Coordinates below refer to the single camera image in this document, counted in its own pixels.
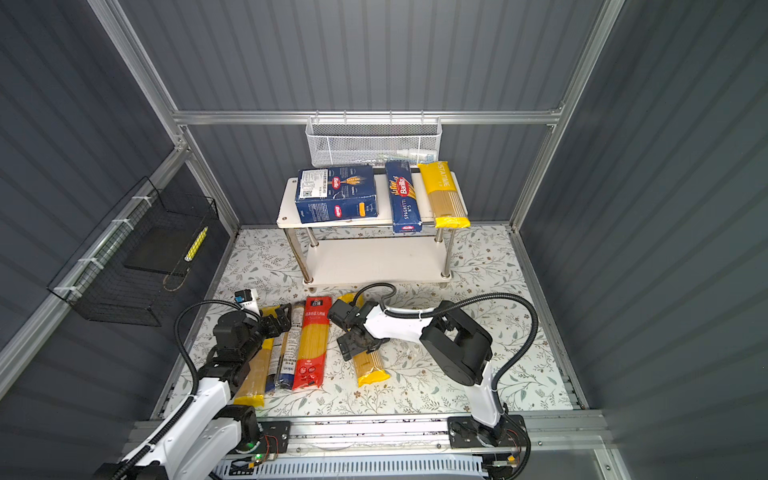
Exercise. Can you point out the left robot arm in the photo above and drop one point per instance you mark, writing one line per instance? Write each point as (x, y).
(198, 414)

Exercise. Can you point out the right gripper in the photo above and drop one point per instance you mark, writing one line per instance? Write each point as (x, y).
(348, 347)

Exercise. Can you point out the items in white basket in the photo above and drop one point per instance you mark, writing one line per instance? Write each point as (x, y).
(412, 156)

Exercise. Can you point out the yellow spaghetti bag far left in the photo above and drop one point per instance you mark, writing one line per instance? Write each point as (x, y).
(252, 391)

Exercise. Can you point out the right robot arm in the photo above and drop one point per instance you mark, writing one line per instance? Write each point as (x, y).
(460, 347)

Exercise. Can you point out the yellow Pasta Time bag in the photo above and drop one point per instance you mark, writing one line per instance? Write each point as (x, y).
(369, 368)
(445, 200)

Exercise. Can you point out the red spaghetti bag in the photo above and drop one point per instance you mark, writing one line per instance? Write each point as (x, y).
(313, 344)

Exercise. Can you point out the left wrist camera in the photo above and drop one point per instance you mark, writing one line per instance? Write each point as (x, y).
(247, 300)

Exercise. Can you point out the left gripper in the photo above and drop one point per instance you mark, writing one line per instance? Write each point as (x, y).
(281, 321)

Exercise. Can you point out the dark blue Barilla box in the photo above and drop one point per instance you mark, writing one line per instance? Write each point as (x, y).
(336, 193)

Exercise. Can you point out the blue Barilla spaghetti box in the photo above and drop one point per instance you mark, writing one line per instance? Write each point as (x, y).
(404, 206)

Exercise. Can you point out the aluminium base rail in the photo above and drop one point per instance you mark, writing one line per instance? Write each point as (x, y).
(377, 434)

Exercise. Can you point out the black wire basket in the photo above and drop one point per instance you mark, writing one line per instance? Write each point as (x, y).
(133, 270)

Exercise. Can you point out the floral table mat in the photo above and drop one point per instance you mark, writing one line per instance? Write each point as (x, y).
(483, 262)

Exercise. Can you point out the white two-tier shelf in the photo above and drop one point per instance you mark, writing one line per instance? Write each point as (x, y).
(360, 260)

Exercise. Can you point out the clear blue spaghetti bag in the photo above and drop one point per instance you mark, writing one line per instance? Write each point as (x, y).
(285, 352)

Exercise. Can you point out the white wire mesh basket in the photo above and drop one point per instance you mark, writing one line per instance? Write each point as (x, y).
(330, 144)

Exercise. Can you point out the yellow tag in basket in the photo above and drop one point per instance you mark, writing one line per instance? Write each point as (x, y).
(195, 245)

